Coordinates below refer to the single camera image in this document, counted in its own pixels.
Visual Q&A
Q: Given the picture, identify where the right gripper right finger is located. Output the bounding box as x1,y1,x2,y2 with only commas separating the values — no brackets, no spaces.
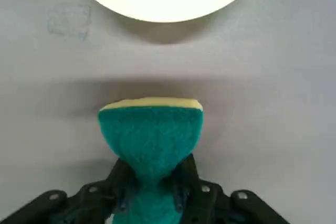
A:
170,153,289,224

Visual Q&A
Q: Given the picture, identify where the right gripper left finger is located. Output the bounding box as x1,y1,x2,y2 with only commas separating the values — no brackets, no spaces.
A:
0,157,140,224

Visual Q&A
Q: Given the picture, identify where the green and yellow sponge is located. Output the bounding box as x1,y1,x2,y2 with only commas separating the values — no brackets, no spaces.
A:
97,97,204,224

